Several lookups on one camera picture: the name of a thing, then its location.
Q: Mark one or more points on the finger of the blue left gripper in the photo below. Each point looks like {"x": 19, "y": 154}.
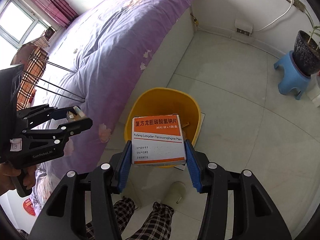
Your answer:
{"x": 58, "y": 113}
{"x": 66, "y": 130}

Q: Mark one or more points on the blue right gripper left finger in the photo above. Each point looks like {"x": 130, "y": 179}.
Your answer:
{"x": 124, "y": 166}

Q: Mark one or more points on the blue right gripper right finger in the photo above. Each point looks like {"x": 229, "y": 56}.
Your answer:
{"x": 193, "y": 168}

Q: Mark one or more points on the small yellow white package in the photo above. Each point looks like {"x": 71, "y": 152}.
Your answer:
{"x": 75, "y": 114}

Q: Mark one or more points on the orange white medicine box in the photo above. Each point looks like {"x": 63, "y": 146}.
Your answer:
{"x": 157, "y": 141}

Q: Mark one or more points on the yellow trash bin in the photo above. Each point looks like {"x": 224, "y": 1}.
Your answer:
{"x": 166, "y": 101}

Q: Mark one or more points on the person's left hand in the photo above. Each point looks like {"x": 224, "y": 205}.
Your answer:
{"x": 7, "y": 172}

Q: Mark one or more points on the beige slipper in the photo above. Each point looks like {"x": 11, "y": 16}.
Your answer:
{"x": 175, "y": 194}

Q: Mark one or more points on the metal hairpin table legs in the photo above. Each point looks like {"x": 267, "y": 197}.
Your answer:
{"x": 53, "y": 76}

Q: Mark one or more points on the plaid tan table cloth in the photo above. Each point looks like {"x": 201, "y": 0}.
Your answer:
{"x": 31, "y": 70}

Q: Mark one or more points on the purple floral bed sheet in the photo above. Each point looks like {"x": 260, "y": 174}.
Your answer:
{"x": 108, "y": 47}

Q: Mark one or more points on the person's plaid trouser legs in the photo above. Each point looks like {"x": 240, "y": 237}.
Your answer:
{"x": 156, "y": 226}

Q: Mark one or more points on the dark round plant pot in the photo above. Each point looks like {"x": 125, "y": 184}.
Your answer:
{"x": 49, "y": 33}

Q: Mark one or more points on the right pink curtain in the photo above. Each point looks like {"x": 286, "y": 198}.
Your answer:
{"x": 57, "y": 10}

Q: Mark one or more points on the blue plastic stool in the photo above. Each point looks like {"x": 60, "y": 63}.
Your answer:
{"x": 293, "y": 78}

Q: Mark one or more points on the large dark floor plant pot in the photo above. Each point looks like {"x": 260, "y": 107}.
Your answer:
{"x": 306, "y": 55}

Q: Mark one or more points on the wall socket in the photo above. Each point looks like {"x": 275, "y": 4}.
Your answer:
{"x": 298, "y": 4}

